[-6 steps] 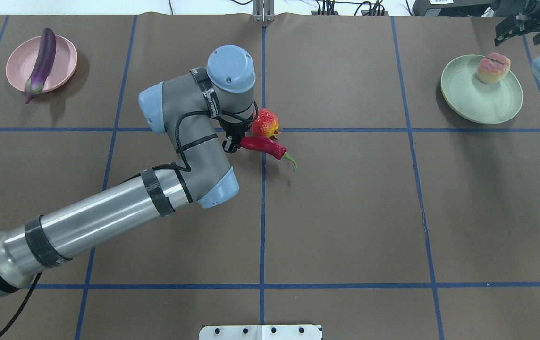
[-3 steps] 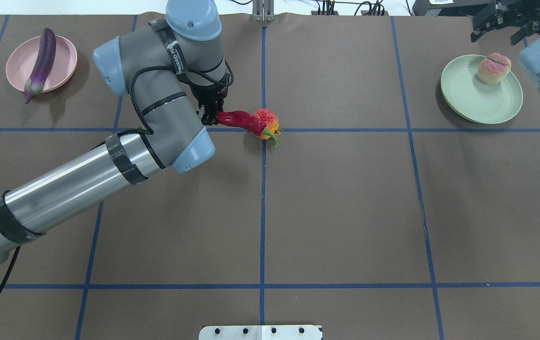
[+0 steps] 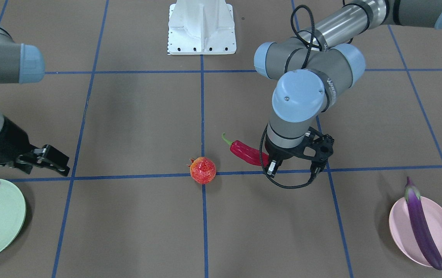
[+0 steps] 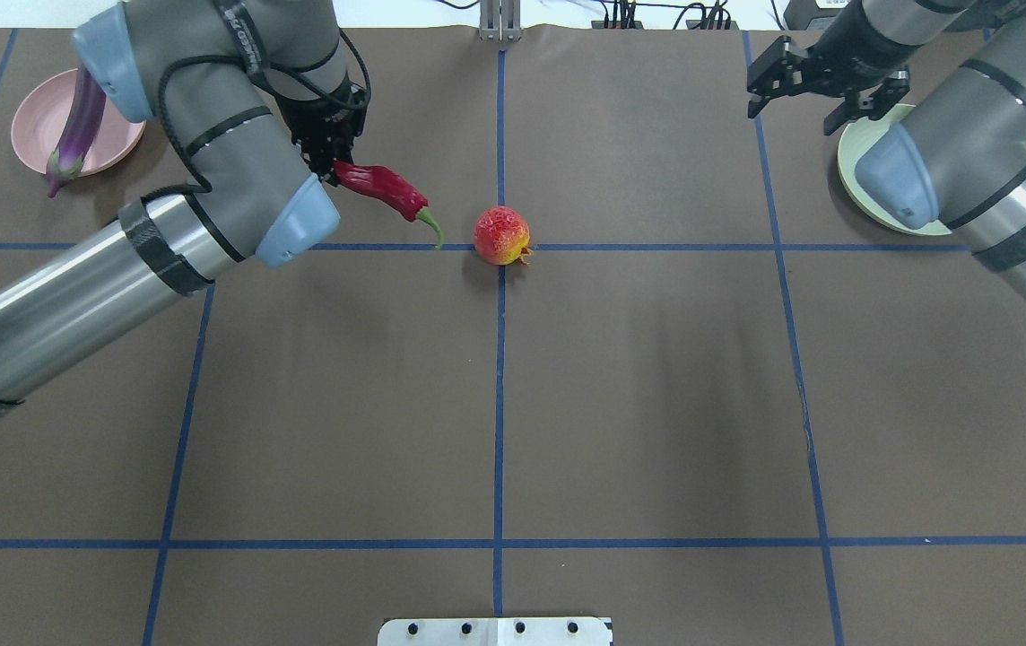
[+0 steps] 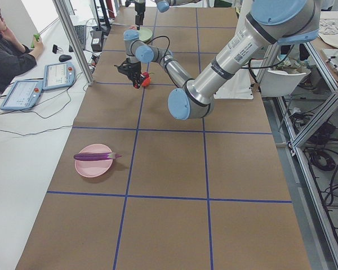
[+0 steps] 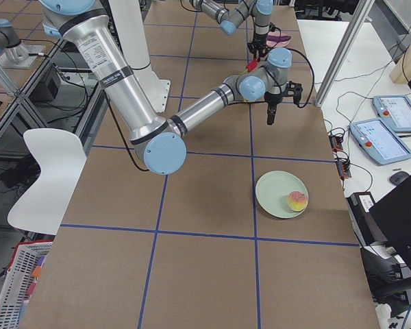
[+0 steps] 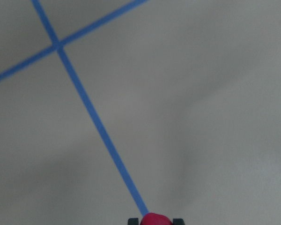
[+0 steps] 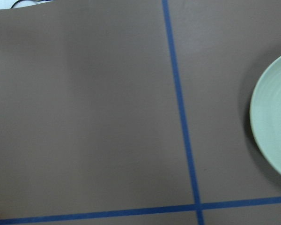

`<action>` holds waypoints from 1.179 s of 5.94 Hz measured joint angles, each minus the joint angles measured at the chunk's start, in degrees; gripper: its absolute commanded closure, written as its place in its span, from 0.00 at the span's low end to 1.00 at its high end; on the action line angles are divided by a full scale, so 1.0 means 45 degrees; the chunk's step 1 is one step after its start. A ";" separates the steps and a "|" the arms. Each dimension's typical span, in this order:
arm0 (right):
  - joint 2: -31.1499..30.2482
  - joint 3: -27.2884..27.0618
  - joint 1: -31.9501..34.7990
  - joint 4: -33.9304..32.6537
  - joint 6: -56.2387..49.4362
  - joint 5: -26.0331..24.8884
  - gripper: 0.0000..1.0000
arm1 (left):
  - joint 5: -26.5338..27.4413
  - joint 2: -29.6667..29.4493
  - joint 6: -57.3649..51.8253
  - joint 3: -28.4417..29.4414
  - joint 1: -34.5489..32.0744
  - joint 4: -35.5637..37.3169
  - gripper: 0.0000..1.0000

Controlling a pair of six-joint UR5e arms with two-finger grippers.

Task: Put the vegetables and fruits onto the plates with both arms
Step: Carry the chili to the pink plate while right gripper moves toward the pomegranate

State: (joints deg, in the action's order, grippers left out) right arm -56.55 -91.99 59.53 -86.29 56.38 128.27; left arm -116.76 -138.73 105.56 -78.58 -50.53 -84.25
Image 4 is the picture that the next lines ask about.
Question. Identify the red yellow pomegranate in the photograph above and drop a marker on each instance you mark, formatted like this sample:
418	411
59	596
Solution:
502	236

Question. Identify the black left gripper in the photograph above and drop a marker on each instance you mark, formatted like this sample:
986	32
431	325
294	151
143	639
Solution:
323	135

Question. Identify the pink plate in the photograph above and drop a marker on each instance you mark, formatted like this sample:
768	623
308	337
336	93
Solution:
40	119

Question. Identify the purple eggplant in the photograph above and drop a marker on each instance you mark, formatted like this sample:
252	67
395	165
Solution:
88	106

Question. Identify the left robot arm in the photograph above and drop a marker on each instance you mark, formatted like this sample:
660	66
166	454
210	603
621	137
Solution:
245	106

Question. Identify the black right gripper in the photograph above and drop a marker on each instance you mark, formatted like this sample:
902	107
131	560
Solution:
847	69

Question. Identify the red chili pepper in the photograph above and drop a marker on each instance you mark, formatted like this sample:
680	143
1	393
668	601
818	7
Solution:
380	183

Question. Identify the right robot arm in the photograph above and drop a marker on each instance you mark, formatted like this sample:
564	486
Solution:
958	158

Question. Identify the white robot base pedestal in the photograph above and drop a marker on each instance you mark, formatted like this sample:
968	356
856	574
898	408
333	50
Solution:
527	630

